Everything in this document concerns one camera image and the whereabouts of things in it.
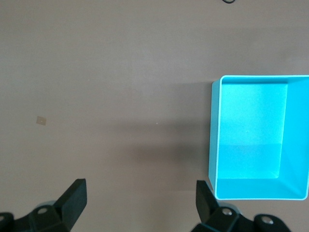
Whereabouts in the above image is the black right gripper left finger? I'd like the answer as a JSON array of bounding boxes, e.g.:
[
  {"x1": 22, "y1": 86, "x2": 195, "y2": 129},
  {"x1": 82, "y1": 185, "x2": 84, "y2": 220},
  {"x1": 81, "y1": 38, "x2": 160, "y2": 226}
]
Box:
[{"x1": 0, "y1": 178, "x2": 87, "y2": 232}]

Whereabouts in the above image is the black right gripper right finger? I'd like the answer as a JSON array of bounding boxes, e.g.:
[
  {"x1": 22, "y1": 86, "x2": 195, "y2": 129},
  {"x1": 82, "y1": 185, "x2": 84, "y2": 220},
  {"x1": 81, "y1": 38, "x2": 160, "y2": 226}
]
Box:
[{"x1": 192, "y1": 180, "x2": 290, "y2": 232}]

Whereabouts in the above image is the blue plastic bin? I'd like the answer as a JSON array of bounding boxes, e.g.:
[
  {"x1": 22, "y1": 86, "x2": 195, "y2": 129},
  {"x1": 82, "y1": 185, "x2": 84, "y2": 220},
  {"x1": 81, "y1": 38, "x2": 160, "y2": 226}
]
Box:
[{"x1": 208, "y1": 74, "x2": 309, "y2": 202}]

